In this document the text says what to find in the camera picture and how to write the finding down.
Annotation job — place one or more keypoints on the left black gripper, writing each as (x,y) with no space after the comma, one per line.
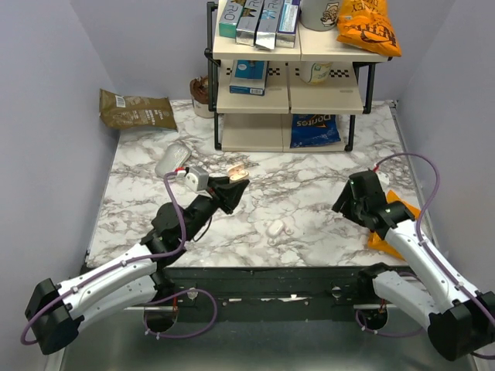
(227,195)

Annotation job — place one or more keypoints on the beige earbud charging case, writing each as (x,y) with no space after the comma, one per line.
(237,173)

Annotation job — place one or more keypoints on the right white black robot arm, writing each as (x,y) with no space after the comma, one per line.
(458,318)

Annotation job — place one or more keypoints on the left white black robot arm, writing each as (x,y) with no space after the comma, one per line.
(57,312)

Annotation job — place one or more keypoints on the chocolate cupcake in wrapper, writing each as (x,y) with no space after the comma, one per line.
(199,93)

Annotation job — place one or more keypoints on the blue Doritos bag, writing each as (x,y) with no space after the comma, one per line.
(313,130)

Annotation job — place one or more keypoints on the blue box middle shelf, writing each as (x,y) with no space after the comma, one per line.
(248,77)

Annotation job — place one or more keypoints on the beige black shelf rack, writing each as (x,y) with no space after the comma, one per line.
(250,123)

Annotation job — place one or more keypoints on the brown snack bag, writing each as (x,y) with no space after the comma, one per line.
(125,112)

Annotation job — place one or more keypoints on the white yellow mug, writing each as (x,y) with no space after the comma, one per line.
(314,72)

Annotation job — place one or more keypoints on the silver toothpaste box left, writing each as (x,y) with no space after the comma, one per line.
(248,22)

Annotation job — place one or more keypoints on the silver toothpaste box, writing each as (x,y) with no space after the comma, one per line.
(248,22)
(268,24)

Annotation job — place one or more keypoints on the orange snack bag on table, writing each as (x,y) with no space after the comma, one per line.
(374,242)

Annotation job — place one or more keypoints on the blue white toothpaste box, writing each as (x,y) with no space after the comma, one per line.
(287,26)

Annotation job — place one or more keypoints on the teal toothpaste box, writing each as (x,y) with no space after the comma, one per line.
(230,18)

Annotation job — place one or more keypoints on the silver toothpaste box middle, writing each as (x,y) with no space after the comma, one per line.
(268,24)

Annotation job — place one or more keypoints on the grey printed mug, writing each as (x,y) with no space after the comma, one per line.
(319,15)

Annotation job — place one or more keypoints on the orange chips bag on shelf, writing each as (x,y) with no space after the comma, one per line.
(365,24)

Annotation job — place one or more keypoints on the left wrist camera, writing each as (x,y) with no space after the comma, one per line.
(195,178)

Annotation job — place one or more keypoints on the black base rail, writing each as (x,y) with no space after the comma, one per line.
(266,294)

